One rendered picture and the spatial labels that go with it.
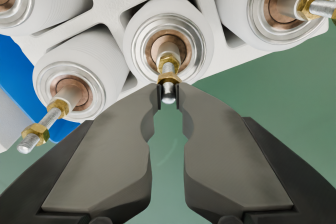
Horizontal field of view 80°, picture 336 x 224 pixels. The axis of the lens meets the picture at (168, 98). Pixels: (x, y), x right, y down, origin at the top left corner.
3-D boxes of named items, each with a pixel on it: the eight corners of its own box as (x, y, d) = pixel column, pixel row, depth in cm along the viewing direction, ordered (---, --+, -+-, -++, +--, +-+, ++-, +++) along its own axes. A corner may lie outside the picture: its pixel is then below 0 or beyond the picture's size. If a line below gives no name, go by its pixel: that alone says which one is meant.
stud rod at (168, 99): (172, 51, 19) (174, 89, 12) (174, 61, 19) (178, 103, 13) (161, 54, 19) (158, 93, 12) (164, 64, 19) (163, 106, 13)
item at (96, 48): (137, 72, 41) (118, 128, 25) (90, 69, 41) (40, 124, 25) (136, 22, 36) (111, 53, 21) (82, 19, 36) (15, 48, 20)
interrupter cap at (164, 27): (122, 70, 22) (121, 72, 21) (146, -2, 18) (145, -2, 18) (185, 94, 23) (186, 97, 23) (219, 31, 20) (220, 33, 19)
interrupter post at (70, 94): (85, 101, 24) (74, 117, 21) (65, 100, 24) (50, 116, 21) (82, 82, 23) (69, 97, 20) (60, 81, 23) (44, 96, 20)
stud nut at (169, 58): (177, 52, 17) (177, 55, 16) (181, 70, 18) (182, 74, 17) (154, 58, 17) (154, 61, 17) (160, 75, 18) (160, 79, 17)
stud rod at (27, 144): (72, 103, 22) (31, 155, 15) (63, 102, 22) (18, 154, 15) (70, 95, 21) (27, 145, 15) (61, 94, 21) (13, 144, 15)
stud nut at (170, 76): (179, 69, 14) (179, 74, 13) (184, 90, 15) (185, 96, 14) (151, 76, 14) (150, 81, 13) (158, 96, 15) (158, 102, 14)
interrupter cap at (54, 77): (109, 119, 25) (108, 123, 24) (48, 117, 25) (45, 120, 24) (103, 61, 21) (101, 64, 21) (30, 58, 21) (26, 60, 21)
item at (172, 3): (134, 36, 37) (110, 75, 22) (153, -19, 33) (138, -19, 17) (181, 55, 39) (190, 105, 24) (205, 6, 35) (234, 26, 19)
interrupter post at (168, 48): (153, 57, 21) (150, 69, 18) (162, 36, 20) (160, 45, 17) (174, 66, 22) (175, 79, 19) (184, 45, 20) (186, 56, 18)
